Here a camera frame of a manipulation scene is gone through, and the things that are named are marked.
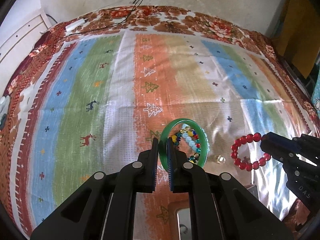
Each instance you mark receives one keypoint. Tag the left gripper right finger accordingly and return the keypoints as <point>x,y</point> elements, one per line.
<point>220,207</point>

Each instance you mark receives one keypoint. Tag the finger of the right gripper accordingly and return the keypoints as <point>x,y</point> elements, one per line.
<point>279,147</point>

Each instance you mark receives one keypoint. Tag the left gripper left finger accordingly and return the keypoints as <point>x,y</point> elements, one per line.
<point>104,206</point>

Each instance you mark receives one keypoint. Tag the silver metal jewelry tin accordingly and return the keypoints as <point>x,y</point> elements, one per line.
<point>179,220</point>

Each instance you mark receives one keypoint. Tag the green jade bangle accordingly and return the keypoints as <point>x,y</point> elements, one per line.
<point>185,133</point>

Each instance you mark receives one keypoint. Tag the yellow wooden cabinet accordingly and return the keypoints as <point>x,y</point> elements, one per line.
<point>298,41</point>

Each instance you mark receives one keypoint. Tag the striped colourful bed blanket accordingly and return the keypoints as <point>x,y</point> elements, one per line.
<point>150,104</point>

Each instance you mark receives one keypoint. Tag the white wooden headboard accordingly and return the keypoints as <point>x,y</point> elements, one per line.
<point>20,44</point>

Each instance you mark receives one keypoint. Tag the white charger adapter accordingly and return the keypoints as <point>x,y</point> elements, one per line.
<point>74,25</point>

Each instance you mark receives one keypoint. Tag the floral brown bed sheet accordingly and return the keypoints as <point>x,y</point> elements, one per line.
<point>162,22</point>

